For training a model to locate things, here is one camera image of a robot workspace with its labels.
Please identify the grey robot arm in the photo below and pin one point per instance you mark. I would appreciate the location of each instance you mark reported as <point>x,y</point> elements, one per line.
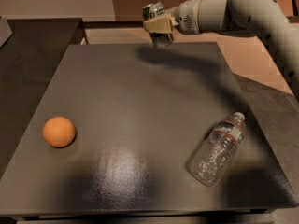
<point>239,18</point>

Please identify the silver green 7up can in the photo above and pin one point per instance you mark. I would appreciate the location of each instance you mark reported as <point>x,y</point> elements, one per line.
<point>158,25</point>

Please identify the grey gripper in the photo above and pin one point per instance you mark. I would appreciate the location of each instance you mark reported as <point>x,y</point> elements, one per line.
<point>186,17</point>

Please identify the orange fruit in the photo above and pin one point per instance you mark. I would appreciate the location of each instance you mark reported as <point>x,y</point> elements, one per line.
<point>59,132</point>

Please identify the clear plastic water bottle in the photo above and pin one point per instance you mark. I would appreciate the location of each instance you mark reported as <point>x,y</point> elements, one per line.
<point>211,159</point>

